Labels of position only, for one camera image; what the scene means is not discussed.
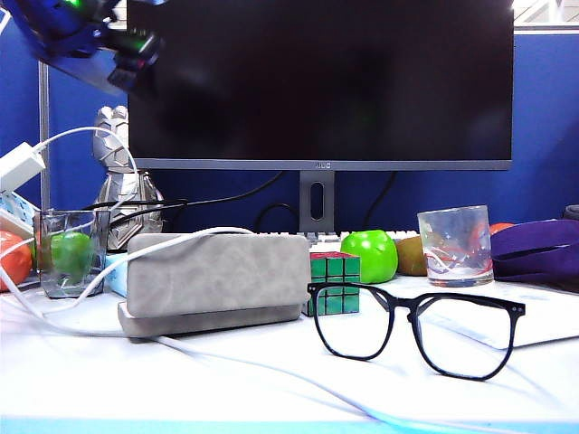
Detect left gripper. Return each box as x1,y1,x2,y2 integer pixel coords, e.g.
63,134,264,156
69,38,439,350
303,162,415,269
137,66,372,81
108,35,166,90

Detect grey suede glasses case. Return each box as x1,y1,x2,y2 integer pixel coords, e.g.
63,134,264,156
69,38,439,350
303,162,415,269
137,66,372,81
118,232,313,339

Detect rubik's cube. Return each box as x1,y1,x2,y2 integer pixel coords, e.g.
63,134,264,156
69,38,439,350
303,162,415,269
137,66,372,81
301,250,362,317

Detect black framed glasses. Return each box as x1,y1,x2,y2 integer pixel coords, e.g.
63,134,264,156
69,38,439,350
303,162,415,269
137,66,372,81
306,281,527,382

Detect silver robot figurine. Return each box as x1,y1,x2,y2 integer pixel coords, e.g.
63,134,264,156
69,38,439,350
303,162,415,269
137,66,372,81
92,106,164,252

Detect white charger adapter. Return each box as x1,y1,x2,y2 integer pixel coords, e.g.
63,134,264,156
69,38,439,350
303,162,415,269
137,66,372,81
0,142,46,193

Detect black computer monitor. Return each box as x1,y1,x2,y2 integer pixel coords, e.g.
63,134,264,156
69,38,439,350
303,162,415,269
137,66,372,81
127,0,516,172

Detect smoky square glass cup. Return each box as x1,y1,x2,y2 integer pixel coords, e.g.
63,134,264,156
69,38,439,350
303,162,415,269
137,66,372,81
39,209,112,299

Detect blue and white box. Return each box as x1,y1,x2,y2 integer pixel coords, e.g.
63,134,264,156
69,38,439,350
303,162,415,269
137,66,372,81
0,192,40,236

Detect green apple behind glass cup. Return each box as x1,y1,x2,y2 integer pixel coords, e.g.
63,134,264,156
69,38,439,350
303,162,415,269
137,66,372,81
44,231,94,284

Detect light blue wet wipes pack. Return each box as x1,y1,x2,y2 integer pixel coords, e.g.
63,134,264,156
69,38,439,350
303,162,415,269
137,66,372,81
104,252,130,297

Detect grey monitor stand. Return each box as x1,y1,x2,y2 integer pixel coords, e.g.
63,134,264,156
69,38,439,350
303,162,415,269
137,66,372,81
299,170,336,234

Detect large orange fruit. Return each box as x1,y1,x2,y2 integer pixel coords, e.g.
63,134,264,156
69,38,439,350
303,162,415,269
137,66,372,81
0,230,33,293

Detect white and grey keyboard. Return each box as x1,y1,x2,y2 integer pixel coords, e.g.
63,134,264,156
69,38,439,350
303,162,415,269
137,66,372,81
252,229,420,254

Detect shiny green apple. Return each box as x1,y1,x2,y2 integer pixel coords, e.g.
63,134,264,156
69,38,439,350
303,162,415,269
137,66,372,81
339,229,399,285

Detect brown kiwi fruit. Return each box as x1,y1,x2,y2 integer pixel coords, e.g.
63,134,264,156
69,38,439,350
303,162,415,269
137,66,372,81
394,235,427,278

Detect clear tumbler with red swirls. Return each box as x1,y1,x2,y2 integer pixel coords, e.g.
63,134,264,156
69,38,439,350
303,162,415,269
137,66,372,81
416,205,494,289

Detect purple fabric bag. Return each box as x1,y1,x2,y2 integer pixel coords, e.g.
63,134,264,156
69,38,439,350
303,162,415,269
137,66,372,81
489,219,579,282

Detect white paper sheet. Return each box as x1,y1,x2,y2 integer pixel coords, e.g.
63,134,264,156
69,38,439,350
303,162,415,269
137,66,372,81
393,276,579,349

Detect grey partition post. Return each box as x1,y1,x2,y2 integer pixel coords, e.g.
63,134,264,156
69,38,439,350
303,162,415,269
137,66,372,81
37,61,51,212

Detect black cable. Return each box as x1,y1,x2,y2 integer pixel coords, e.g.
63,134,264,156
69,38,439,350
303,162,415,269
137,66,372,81
83,171,286,227
255,202,299,232
365,171,397,218

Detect white charging cable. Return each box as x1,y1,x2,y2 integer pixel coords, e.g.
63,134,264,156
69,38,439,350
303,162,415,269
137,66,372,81
0,127,498,434

